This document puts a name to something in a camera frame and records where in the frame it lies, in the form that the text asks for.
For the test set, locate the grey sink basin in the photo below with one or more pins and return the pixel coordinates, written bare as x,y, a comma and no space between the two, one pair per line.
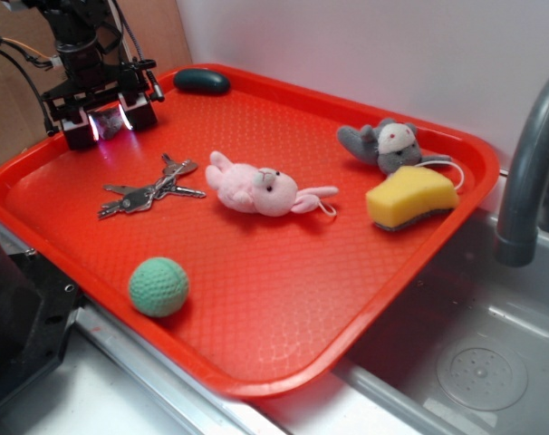
387,382

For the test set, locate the grey faucet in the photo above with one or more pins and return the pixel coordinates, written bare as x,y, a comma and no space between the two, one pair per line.
525,203

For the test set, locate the pink plush bunny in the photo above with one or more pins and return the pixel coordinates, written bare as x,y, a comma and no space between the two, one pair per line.
264,191

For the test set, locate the yellow sponge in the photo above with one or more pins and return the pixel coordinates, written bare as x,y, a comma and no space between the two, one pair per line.
408,195

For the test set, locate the red plastic tray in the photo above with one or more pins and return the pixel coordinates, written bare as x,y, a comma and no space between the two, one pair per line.
274,302

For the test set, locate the green textured ball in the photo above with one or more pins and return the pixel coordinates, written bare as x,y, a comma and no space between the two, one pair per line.
159,287

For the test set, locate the dark teal oval soap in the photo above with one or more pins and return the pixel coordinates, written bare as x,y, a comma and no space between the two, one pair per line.
201,80

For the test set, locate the bunch of metal keys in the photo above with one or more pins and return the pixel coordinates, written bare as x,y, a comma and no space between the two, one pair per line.
138,199

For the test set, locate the brown cardboard panel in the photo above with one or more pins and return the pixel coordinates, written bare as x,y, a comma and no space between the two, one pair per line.
156,25

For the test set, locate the grey plush mouse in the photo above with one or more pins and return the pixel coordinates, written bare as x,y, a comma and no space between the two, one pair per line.
390,146

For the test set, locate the sink drain cover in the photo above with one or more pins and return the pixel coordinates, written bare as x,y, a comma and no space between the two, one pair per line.
481,374

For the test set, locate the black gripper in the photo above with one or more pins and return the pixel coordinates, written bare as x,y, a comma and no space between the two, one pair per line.
130,83

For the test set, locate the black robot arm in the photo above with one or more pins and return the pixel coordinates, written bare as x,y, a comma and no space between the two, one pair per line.
86,35

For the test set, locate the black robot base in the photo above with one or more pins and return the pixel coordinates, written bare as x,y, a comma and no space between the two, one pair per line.
37,304

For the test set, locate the brown rock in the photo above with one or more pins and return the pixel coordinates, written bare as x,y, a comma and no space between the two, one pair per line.
109,122

